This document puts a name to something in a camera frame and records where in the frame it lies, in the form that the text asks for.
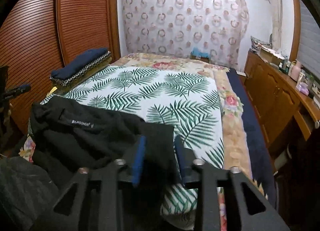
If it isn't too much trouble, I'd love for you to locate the cardboard box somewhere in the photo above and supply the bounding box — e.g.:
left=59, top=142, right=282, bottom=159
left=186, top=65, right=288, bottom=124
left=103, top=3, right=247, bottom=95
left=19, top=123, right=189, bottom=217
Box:
left=260, top=46, right=282, bottom=63

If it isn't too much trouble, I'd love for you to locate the wooden window frame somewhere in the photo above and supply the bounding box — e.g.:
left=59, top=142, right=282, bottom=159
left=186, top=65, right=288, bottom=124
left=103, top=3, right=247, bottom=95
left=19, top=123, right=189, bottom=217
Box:
left=291, top=0, right=302, bottom=62

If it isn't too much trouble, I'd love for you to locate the pink bottle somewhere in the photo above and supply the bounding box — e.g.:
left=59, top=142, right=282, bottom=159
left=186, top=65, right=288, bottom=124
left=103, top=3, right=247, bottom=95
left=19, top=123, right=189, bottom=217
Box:
left=290, top=61, right=302, bottom=82

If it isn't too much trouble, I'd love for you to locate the person's dark grey clothing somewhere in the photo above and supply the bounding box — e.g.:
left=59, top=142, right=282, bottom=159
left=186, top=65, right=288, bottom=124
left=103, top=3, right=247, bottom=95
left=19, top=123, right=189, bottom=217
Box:
left=0, top=156, right=60, bottom=231

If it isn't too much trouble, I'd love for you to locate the pink tissue box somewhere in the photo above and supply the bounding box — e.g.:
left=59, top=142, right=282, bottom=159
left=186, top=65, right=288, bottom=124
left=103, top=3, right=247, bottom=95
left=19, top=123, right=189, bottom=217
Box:
left=296, top=82, right=310, bottom=95

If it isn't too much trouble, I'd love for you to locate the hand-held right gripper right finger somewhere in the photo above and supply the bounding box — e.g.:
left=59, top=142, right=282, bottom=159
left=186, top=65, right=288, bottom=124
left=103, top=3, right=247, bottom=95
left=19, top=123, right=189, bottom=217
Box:
left=174, top=135, right=292, bottom=231

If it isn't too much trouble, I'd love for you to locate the beige drape curtain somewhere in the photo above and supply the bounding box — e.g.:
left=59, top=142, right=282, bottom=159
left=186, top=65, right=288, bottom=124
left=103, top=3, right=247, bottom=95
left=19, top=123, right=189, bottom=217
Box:
left=265, top=0, right=284, bottom=55

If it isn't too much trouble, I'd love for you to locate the navy bed sheet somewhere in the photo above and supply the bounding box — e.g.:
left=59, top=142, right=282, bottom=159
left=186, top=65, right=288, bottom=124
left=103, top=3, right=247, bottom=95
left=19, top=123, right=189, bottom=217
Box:
left=226, top=68, right=278, bottom=209

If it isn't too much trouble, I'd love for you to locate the black printed t-shirt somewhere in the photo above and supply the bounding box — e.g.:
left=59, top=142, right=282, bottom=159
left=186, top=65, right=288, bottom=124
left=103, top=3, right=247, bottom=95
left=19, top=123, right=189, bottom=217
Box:
left=29, top=95, right=180, bottom=191

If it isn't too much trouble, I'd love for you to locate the yellow green folded cloth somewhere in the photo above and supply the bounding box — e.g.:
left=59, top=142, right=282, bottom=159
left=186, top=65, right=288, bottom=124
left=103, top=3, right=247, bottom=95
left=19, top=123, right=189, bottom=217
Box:
left=52, top=59, right=112, bottom=94

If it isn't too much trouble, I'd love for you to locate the floral fabric bag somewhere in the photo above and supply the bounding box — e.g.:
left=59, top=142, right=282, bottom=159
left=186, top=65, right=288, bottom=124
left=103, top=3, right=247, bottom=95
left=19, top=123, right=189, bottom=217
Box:
left=251, top=36, right=273, bottom=53

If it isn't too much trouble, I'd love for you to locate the circle pattern sheer curtain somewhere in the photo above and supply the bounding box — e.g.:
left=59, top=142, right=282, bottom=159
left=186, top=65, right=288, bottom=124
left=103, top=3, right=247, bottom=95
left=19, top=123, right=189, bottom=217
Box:
left=120, top=0, right=249, bottom=70

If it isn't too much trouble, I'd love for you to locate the wooden louvred wardrobe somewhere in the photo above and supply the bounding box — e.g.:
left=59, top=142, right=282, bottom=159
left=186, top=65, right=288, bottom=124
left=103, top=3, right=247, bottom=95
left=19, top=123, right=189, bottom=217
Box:
left=0, top=0, right=122, bottom=144

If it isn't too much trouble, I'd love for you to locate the leaf print bed cover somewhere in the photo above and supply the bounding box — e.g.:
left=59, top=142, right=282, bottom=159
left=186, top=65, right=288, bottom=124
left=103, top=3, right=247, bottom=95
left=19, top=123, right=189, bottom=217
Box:
left=40, top=66, right=224, bottom=229

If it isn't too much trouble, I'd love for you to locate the wooden sideboard cabinet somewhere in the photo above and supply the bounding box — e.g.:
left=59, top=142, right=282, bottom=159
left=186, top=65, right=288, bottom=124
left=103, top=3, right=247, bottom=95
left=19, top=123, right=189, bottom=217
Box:
left=244, top=49, right=320, bottom=171

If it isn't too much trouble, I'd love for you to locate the grey waste bin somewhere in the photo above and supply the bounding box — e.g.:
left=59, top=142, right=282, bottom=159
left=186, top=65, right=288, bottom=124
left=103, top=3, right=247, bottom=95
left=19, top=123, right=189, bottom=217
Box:
left=274, top=143, right=294, bottom=174

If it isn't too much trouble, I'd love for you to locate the blue cloth on box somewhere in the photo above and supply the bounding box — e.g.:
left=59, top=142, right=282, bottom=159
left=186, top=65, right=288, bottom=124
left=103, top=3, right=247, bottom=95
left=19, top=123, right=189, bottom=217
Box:
left=190, top=47, right=210, bottom=63

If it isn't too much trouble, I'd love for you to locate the grey window blind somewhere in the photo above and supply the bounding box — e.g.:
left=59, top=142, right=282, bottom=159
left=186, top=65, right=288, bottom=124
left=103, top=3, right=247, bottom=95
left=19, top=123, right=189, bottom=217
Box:
left=299, top=0, right=320, bottom=77

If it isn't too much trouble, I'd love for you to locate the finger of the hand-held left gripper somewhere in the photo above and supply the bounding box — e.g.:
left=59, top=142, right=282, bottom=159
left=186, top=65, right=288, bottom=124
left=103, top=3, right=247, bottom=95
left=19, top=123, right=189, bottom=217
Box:
left=5, top=84, right=32, bottom=97

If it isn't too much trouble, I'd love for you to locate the floral blanket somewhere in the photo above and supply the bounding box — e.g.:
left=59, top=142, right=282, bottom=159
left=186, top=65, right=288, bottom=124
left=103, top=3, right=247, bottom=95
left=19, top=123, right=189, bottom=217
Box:
left=19, top=52, right=268, bottom=231

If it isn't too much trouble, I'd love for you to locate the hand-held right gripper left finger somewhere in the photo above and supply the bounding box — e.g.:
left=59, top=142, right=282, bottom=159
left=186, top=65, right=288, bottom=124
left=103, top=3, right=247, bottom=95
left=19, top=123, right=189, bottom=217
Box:
left=37, top=135, right=148, bottom=231

